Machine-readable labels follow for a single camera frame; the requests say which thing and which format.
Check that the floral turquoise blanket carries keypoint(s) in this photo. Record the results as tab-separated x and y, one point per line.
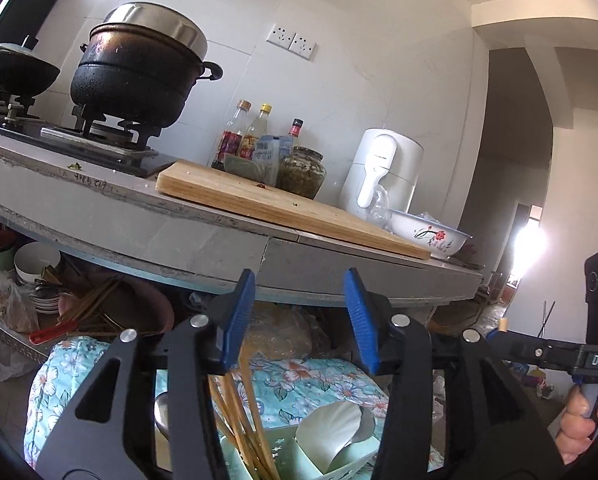
289	385

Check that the floral enamel bowl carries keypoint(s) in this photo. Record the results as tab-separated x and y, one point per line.
429	237

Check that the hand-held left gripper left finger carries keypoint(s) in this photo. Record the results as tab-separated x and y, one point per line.
236	320

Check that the stack of white plates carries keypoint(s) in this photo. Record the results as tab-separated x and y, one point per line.
46	300

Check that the blue white packet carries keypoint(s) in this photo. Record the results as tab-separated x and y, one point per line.
269	150

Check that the green perforated utensil holder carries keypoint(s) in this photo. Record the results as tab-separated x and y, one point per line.
234	460

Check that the person's right hand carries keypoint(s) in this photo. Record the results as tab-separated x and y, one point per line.
576	430

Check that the black wok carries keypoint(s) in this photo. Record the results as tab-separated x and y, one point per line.
19	72

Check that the yellow bundle in plastic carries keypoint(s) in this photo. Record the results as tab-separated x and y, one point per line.
284	330

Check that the white plastic bag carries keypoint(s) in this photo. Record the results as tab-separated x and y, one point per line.
1	360

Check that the white electric kettle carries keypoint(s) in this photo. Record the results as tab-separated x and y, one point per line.
384	160

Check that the wooden cutting board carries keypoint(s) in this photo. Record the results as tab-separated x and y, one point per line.
229	195

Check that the brown cap sauce bottle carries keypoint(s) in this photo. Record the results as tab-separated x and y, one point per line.
231	135

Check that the red cap dark bottle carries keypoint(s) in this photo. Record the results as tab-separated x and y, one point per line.
295	132

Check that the plastic bag with contents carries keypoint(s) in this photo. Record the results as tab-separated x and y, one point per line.
16	310

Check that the beige rice paddle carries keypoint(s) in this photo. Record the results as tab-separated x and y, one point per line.
329	430

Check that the black cooking pot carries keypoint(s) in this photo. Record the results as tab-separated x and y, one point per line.
129	85

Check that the concrete kitchen counter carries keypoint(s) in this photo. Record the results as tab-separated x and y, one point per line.
179	240

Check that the glass pickle jar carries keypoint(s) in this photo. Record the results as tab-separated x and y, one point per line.
301	175

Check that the white bowl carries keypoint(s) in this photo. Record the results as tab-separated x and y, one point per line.
36	260

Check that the clear plastic bag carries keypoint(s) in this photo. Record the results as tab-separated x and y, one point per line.
381	205

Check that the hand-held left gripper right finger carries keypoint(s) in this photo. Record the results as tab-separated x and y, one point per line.
361	320

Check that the steel basin lid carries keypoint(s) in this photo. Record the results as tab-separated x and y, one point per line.
164	25

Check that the black gas stove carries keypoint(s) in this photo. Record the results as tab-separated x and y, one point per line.
129	152

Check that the bundle of chopsticks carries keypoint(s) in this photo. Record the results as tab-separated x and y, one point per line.
91	302

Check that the white wall socket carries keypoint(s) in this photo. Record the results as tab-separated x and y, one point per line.
280	36
304	46

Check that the yellow cap bottle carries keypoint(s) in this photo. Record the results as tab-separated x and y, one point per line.
259	125

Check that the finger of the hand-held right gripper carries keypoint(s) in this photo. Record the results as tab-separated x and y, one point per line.
534	352

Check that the pink plastic basin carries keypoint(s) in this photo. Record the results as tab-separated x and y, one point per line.
144	310

